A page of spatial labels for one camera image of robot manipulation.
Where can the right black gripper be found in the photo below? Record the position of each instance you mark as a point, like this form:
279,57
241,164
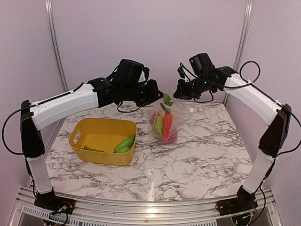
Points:
181,92

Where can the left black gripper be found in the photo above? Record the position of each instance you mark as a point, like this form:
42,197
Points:
155,93

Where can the clear zip top bag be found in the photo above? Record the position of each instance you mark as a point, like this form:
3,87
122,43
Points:
181,112

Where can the red toy apple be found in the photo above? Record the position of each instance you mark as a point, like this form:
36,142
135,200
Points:
152,119

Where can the orange toy carrot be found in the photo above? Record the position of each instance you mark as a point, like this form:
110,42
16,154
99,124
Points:
168,117

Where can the green toy pear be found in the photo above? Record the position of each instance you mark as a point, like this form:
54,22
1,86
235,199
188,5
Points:
158,125

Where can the yellow plastic basket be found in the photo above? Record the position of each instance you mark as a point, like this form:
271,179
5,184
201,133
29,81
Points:
103,134

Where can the green toy leafy vegetable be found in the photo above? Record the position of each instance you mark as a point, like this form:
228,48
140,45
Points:
126,143

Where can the red toy peach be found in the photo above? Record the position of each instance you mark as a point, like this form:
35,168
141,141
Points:
170,139

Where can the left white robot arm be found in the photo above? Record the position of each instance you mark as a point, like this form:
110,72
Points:
95,93

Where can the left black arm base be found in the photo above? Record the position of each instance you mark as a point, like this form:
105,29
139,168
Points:
51,201

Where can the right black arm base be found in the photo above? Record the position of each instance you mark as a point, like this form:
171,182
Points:
242,202

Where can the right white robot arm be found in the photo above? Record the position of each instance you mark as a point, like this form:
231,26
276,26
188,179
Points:
276,115

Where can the green toy grapes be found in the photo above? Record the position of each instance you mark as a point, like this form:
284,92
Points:
91,149

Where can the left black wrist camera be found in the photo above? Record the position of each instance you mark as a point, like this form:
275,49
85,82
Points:
130,72

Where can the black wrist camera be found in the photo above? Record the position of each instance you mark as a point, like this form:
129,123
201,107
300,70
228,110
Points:
130,72
201,64

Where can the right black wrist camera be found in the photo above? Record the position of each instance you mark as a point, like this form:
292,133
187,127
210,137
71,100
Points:
201,64

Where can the right aluminium frame post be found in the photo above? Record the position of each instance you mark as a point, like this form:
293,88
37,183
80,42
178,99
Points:
244,33

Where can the aluminium frame post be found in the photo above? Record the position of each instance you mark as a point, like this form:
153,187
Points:
244,33
55,44

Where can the left aluminium frame post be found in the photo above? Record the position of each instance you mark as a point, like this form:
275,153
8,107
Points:
55,44

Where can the front aluminium rail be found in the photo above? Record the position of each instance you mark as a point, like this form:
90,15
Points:
100,212

